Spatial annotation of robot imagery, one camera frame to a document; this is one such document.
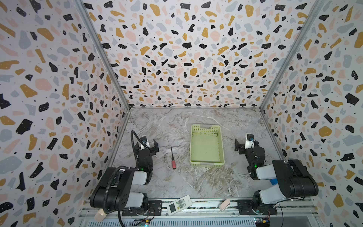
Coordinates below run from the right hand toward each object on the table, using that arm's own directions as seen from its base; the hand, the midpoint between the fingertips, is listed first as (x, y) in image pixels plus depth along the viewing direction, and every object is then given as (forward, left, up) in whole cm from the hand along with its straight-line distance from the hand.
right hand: (245, 138), depth 90 cm
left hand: (-4, +62, +2) cm, 62 cm away
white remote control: (-37, +40, -7) cm, 55 cm away
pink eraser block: (-36, +16, -7) cm, 40 cm away
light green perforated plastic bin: (+1, +24, -12) cm, 27 cm away
